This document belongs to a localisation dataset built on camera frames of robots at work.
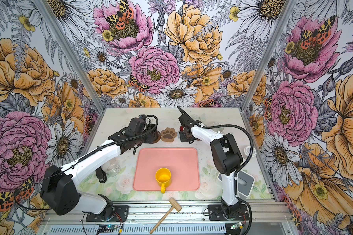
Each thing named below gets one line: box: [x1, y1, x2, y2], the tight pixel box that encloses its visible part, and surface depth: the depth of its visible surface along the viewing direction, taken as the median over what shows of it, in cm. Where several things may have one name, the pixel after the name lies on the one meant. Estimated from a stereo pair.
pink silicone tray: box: [132, 147, 201, 191], surface depth 93 cm
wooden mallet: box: [149, 197, 182, 235], surface depth 77 cm
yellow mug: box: [154, 167, 172, 194], surface depth 81 cm
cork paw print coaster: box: [160, 127, 177, 143], surface depth 107 cm
